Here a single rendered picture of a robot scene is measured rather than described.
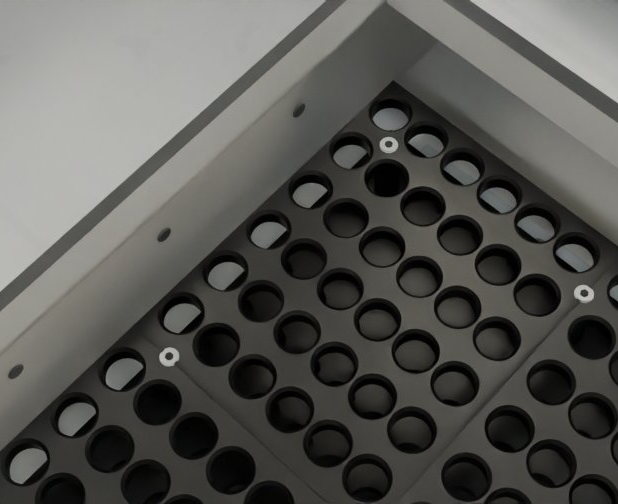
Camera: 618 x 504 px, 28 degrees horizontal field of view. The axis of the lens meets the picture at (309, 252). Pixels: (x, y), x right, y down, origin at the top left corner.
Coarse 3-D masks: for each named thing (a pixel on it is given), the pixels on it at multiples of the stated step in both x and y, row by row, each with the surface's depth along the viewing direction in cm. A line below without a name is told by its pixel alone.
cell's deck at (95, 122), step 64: (0, 0) 35; (64, 0) 35; (128, 0) 35; (192, 0) 35; (256, 0) 35; (320, 0) 35; (384, 0) 38; (448, 0) 35; (512, 0) 35; (576, 0) 34; (0, 64) 34; (64, 64) 34; (128, 64) 34; (192, 64) 34; (256, 64) 34; (512, 64) 35; (576, 64) 34; (0, 128) 33; (64, 128) 33; (128, 128) 33; (192, 128) 33; (576, 128) 35; (0, 192) 32; (64, 192) 32; (128, 192) 33; (0, 256) 32; (64, 256) 33; (0, 320) 32
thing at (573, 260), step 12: (432, 156) 44; (444, 168) 43; (456, 168) 43; (468, 180) 43; (492, 192) 43; (492, 204) 43; (504, 204) 43; (528, 228) 42; (540, 228) 42; (540, 240) 42; (564, 252) 42; (576, 264) 42; (588, 264) 42; (612, 288) 41
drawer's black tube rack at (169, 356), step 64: (384, 192) 40; (448, 192) 37; (256, 256) 36; (320, 256) 37; (384, 256) 39; (448, 256) 36; (512, 256) 36; (192, 320) 39; (256, 320) 39; (320, 320) 35; (384, 320) 38; (448, 320) 38; (512, 320) 35; (576, 320) 35; (128, 384) 38; (192, 384) 35; (256, 384) 38; (320, 384) 35; (384, 384) 35; (448, 384) 37; (512, 384) 34; (576, 384) 34; (64, 448) 34; (128, 448) 37; (192, 448) 37; (256, 448) 34; (320, 448) 37; (384, 448) 34; (448, 448) 34; (512, 448) 37; (576, 448) 33
